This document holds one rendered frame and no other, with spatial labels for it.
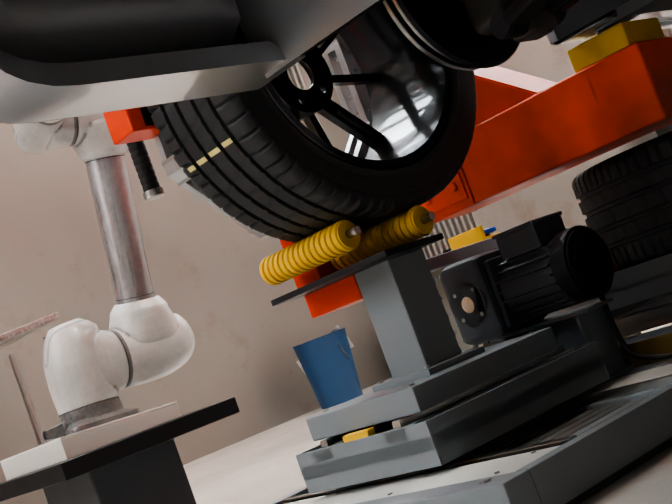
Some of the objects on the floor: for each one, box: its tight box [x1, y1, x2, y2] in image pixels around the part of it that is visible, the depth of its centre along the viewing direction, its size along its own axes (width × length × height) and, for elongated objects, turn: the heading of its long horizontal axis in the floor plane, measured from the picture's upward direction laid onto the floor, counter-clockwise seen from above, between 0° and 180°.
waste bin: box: [292, 325, 363, 410], centre depth 667 cm, size 37×35×43 cm
